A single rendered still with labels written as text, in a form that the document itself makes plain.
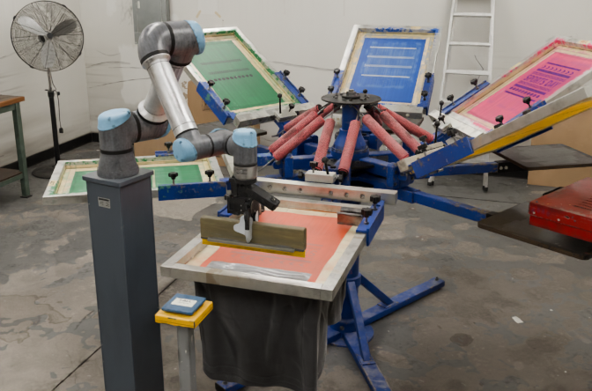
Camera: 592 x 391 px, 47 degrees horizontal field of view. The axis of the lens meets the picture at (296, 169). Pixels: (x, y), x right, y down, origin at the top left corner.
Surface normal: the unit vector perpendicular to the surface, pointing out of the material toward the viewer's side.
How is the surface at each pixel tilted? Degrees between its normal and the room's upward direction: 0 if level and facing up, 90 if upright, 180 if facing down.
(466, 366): 0
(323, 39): 90
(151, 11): 90
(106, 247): 90
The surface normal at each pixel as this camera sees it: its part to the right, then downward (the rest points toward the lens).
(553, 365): 0.00, -0.96
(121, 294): -0.49, 0.25
